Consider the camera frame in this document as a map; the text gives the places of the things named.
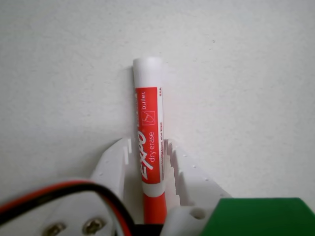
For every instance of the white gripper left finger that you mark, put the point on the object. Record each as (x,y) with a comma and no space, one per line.
(108,169)

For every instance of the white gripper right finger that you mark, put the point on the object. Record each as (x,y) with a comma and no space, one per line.
(192,182)

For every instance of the red Expo marker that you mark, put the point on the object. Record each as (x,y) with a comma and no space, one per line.
(148,118)

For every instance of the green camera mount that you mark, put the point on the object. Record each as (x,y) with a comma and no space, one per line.
(258,217)

